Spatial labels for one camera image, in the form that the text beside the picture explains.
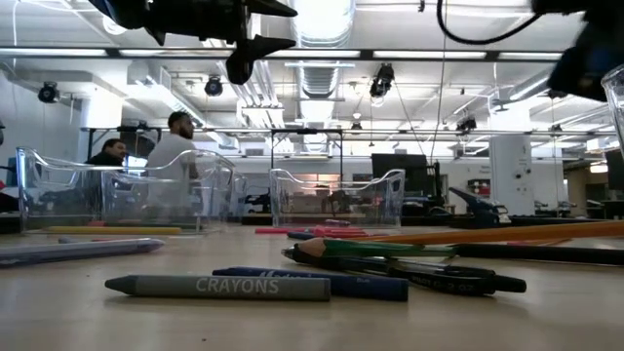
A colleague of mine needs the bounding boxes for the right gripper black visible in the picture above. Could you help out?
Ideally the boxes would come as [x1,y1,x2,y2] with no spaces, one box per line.
[546,21,624,103]

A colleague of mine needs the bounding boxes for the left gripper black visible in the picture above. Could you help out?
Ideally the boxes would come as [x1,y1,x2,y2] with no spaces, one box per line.
[116,0,299,86]

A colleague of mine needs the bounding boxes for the orange pencil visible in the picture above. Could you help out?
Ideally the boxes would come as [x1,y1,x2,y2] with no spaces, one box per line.
[506,237,572,247]
[358,219,624,246]

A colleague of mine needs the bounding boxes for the bright green pencil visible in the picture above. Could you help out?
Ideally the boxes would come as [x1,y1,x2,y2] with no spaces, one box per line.
[292,237,458,259]

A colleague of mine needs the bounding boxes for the yellow pencil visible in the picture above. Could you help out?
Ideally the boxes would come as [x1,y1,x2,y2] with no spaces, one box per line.
[47,225,182,236]

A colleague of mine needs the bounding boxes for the clear plastic bin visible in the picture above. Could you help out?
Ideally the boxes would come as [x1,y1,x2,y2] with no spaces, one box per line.
[600,63,624,162]
[269,168,407,229]
[99,165,249,228]
[16,145,236,235]

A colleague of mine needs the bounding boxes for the white ceiling pipes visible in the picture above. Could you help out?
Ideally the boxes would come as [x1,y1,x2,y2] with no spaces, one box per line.
[221,58,287,131]

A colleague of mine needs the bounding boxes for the long ceiling light fixture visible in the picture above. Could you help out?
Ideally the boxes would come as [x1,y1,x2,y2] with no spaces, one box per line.
[129,62,240,150]

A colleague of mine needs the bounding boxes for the background dark machine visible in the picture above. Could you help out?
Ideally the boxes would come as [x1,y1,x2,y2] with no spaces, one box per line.
[243,187,272,215]

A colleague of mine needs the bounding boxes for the black spring clamp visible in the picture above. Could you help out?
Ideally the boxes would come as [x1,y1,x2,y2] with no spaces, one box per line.
[448,187,511,228]

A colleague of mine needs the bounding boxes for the large black monitor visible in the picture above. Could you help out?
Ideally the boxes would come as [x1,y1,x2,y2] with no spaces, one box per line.
[370,153,430,196]

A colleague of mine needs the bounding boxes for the pink pen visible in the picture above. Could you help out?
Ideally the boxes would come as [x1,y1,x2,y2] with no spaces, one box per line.
[253,225,365,235]

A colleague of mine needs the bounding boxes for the grey crayon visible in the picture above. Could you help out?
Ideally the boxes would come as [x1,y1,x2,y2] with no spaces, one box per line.
[102,274,332,302]

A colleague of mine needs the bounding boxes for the black gel pen with clip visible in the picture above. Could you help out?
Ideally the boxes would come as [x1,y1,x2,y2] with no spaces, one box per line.
[281,247,528,297]

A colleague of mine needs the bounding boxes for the lavender pen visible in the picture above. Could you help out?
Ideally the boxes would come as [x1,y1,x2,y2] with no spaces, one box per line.
[0,237,167,268]

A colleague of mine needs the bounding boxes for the silver ventilation duct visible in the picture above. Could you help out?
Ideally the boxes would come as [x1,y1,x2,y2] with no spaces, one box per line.
[287,0,357,157]

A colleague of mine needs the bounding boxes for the black overhead camera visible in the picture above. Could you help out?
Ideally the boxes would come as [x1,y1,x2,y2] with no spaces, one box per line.
[368,62,396,98]

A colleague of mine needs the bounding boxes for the thin hanging cable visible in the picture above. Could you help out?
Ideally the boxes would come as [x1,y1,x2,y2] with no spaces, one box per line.
[428,0,449,165]

